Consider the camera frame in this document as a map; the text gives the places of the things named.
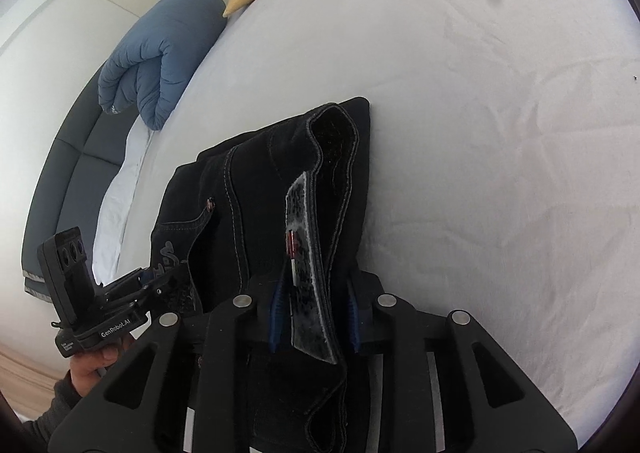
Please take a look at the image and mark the black denim pants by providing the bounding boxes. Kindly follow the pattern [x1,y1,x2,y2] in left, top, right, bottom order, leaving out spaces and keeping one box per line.
[150,97,371,452]

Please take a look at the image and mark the left hand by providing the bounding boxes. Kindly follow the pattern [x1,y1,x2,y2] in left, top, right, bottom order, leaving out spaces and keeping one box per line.
[70,334,136,397]

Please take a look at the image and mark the dark grey sleeve forearm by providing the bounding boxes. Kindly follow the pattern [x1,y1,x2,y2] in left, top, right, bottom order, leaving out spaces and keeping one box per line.
[22,371,81,451]

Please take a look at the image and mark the blue folded duvet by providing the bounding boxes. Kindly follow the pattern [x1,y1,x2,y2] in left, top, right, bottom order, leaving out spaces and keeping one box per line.
[98,0,227,132]

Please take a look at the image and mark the white bed sheet mattress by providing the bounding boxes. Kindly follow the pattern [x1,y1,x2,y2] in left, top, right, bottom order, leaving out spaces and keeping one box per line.
[118,0,639,442]

